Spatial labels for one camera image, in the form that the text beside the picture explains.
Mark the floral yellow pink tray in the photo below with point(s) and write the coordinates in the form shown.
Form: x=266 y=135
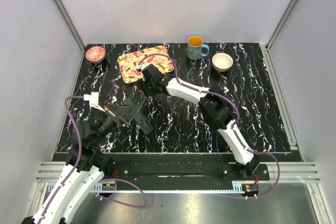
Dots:
x=128 y=63

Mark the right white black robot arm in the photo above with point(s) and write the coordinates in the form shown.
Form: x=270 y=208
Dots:
x=218 y=112

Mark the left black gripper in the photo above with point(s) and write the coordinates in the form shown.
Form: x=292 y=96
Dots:
x=127 y=112

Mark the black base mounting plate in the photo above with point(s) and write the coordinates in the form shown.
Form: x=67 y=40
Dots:
x=218 y=165

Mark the blue mug orange inside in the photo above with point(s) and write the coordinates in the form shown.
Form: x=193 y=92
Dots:
x=196 y=49

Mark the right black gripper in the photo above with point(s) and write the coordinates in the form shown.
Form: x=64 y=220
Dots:
x=143 y=86

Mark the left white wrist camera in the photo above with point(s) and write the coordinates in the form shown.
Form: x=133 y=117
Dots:
x=93 y=99

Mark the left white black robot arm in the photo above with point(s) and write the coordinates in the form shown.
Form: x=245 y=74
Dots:
x=86 y=164

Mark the cream white bowl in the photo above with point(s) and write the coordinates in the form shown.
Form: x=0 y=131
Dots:
x=222 y=62

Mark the red patterned bowl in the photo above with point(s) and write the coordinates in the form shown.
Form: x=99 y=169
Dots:
x=95 y=54

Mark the white slotted cable duct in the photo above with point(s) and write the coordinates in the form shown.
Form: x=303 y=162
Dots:
x=97 y=188

